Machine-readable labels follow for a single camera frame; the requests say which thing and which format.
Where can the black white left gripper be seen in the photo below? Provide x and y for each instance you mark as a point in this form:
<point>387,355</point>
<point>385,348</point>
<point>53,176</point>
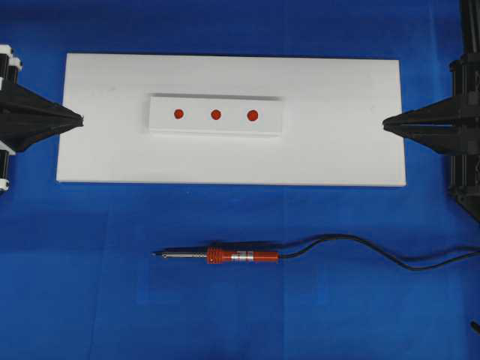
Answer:
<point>20,100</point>

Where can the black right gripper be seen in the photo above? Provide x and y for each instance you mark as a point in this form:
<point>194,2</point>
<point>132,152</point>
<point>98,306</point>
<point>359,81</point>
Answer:
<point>460,141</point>

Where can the red handled soldering iron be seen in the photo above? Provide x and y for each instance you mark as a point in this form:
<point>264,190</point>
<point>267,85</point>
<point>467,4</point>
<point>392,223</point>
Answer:
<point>215,255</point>

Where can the large white base board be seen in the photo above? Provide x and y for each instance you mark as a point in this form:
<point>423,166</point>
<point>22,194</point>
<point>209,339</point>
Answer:
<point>332,121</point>

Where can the small white raised plate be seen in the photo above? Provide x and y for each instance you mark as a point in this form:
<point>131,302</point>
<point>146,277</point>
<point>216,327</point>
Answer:
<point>216,115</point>

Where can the blue table cloth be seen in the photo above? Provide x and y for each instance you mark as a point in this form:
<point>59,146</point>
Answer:
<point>78,280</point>

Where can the black object at edge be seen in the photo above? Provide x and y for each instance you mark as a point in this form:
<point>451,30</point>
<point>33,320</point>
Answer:
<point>475,327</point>

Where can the black aluminium frame post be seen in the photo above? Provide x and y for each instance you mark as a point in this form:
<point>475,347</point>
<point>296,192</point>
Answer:
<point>469,14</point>

